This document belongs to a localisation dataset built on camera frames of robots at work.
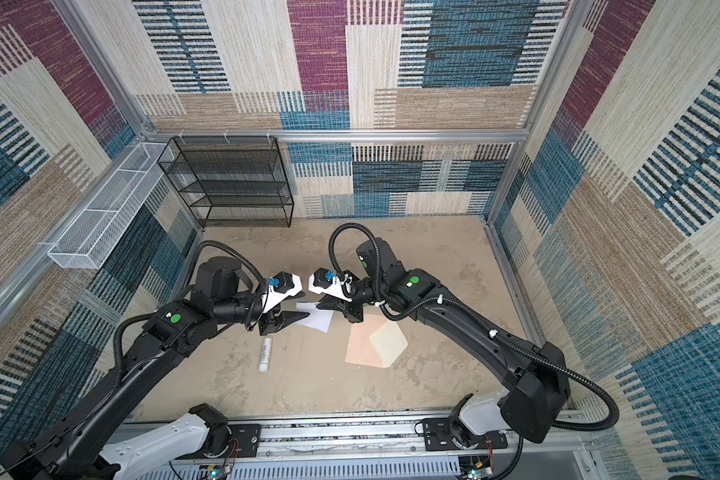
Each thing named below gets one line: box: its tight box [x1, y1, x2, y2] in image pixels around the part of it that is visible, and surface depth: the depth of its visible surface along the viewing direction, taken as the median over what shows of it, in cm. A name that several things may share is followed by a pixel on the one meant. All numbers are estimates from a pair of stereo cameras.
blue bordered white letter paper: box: [295, 302, 334, 333], surface depth 69 cm
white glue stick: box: [258, 337, 271, 372], surface depth 87 cm
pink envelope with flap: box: [345, 314, 408, 369], surface depth 91 cm
